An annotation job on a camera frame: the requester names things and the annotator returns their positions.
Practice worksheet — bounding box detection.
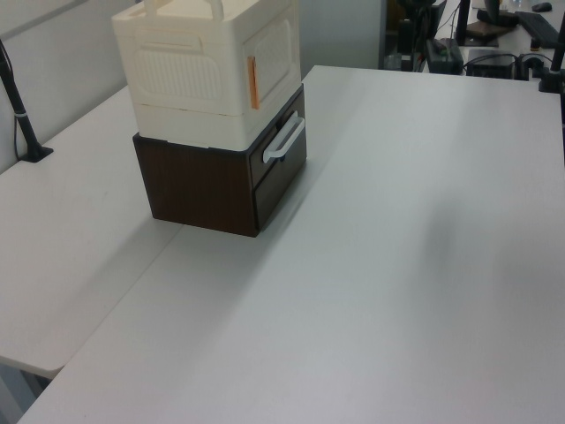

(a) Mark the orange door handle strip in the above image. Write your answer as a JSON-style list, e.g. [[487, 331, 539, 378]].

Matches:
[[247, 56, 262, 110]]

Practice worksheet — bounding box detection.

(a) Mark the cream cabinet door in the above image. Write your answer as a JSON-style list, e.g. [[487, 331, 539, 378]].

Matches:
[[242, 12, 304, 112]]

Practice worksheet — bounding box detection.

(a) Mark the dark brown wooden drawer unit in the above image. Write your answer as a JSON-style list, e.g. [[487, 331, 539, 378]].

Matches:
[[132, 83, 309, 239]]

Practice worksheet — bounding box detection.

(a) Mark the black electronics box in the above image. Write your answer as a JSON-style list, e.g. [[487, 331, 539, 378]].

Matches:
[[464, 48, 518, 79]]

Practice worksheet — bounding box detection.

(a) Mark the brown board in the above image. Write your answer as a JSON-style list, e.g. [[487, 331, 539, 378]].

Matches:
[[466, 19, 501, 47]]

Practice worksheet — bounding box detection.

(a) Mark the black monitor stand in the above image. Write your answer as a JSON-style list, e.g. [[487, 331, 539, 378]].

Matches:
[[475, 0, 523, 28]]

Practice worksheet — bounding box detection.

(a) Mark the black clamp stand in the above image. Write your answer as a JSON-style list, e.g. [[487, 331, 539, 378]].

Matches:
[[535, 25, 565, 94]]

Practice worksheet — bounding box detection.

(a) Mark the black keyboard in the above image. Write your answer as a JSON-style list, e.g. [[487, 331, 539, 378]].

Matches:
[[515, 11, 562, 48]]

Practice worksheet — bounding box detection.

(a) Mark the brown drawer without handle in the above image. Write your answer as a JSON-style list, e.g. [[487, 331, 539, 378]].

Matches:
[[252, 148, 309, 231]]

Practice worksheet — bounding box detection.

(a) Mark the brown drawer with handle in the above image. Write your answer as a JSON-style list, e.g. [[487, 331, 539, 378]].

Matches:
[[247, 93, 308, 183]]

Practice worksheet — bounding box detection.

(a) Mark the white drawer handle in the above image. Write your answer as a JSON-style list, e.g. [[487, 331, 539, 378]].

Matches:
[[261, 110, 306, 163]]

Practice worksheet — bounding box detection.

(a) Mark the black camera stand pole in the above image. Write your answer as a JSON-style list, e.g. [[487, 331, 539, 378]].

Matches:
[[0, 38, 55, 164]]

